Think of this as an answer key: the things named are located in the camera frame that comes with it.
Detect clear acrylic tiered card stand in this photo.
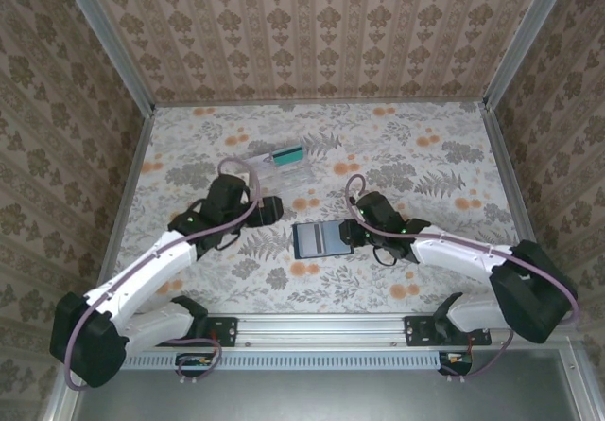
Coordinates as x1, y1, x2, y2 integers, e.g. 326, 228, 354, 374
239, 142, 317, 191

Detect floral patterned table cover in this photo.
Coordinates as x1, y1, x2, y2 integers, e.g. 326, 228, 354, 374
94, 102, 549, 316

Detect aluminium frame post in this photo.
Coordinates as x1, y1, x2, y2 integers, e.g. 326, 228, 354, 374
482, 0, 581, 113
56, 0, 157, 114

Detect grey card with black stripe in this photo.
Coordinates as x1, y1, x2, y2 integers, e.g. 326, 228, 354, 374
296, 224, 327, 257

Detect black connector box with wires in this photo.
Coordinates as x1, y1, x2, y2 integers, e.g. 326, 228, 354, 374
438, 351, 475, 377
175, 352, 215, 378

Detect dark blue card holder wallet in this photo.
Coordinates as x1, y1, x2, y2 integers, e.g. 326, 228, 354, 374
291, 220, 355, 260

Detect grey metal sheet panel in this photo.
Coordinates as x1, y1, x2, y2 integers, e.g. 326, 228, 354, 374
70, 348, 585, 421

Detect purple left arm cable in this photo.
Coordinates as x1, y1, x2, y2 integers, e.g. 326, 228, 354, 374
64, 157, 264, 390

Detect wide aluminium frame rail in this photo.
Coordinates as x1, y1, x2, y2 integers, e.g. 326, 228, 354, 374
155, 310, 579, 349

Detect teal plastic card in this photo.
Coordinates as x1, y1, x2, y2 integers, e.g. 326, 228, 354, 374
270, 145, 307, 166

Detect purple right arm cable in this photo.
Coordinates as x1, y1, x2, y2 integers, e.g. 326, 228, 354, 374
343, 174, 581, 385

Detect white slotted cable duct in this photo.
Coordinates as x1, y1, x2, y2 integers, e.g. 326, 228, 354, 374
123, 350, 474, 371

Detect slim aluminium frame rail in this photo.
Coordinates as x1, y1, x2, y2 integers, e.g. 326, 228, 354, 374
482, 106, 540, 247
96, 107, 157, 278
153, 100, 488, 109

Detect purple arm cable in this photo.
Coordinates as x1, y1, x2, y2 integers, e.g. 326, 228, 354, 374
64, 157, 264, 390
343, 174, 581, 385

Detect aluminium frame bar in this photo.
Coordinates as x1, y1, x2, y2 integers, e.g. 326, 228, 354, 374
560, 344, 605, 421

